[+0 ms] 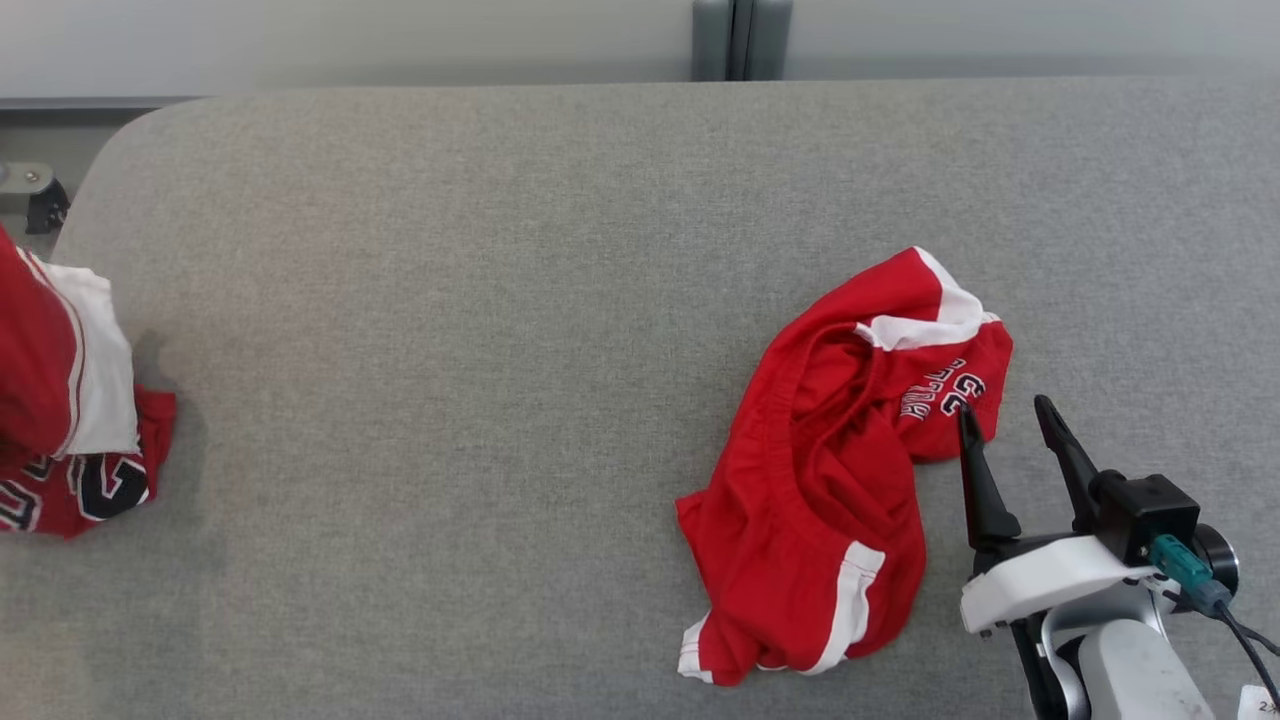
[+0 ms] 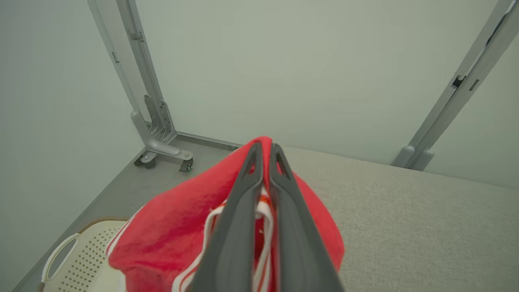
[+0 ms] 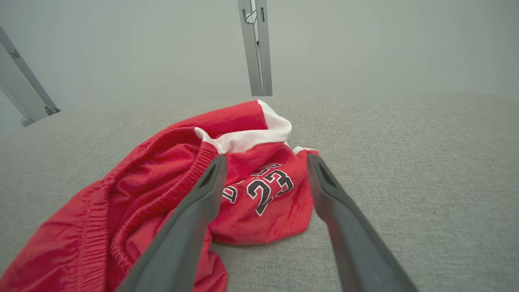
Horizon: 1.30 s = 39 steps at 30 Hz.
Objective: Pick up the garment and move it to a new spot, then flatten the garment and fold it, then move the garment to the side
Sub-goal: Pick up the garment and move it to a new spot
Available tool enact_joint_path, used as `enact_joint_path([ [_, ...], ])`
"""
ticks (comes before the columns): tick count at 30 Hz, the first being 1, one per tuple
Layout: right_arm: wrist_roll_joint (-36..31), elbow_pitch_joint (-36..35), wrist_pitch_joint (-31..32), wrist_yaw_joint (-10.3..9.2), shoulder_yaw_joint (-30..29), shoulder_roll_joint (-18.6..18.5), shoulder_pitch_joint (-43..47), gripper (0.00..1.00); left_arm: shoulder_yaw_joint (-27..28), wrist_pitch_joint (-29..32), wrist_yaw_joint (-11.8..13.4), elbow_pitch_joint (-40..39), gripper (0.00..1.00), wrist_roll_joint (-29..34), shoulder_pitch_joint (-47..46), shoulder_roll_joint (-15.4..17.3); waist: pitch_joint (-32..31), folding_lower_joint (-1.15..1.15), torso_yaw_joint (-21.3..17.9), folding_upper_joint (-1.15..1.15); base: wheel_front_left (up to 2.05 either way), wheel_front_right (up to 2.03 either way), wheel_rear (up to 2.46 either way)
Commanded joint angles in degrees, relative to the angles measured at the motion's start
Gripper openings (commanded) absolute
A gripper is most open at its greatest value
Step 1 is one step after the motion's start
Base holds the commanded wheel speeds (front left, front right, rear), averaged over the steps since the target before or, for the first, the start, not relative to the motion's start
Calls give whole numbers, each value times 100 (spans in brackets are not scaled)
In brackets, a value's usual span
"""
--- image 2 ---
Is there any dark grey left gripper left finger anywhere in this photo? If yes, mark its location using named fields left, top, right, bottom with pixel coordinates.
left=191, top=142, right=265, bottom=292

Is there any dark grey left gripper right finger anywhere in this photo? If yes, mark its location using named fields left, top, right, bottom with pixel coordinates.
left=269, top=144, right=345, bottom=292

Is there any red Bulls 23 jersey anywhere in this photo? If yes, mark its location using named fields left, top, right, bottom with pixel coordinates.
left=106, top=136, right=345, bottom=292

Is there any grey baseboard strip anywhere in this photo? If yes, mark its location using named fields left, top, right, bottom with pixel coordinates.
left=176, top=131, right=244, bottom=149

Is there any white perforated laundry basket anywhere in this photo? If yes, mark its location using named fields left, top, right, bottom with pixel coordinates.
left=39, top=219, right=130, bottom=292

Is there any grey metal partition frame foot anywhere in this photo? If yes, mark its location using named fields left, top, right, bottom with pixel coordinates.
left=87, top=0, right=194, bottom=163

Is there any grey partition post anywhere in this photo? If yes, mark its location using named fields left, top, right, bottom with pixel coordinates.
left=391, top=0, right=519, bottom=172

